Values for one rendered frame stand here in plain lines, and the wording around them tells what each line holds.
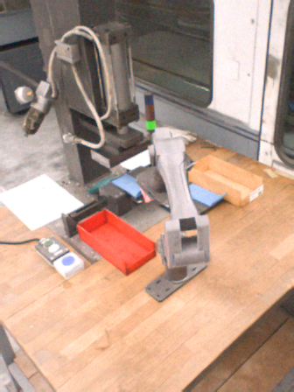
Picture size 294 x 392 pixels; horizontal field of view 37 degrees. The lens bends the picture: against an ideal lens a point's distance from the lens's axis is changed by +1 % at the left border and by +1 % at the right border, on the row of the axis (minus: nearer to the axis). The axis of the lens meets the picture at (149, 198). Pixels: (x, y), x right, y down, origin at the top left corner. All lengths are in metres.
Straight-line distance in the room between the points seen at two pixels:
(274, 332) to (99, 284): 0.99
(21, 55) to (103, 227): 3.26
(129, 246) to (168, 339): 0.37
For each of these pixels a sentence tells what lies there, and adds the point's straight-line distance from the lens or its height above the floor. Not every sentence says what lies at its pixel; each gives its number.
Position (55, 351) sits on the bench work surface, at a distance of 1.19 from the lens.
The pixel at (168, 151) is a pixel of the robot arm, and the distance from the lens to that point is 1.01.
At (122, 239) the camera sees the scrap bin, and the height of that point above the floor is 0.91.
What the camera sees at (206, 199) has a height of 0.92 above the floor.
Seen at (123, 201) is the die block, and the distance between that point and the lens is 1.51.
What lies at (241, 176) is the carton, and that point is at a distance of 1.64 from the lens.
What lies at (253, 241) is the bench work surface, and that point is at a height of 0.90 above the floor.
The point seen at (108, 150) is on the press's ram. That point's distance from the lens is 1.45.
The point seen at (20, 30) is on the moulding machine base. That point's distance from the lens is 4.53.
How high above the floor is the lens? 1.84
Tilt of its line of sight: 36 degrees down
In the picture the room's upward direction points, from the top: 5 degrees counter-clockwise
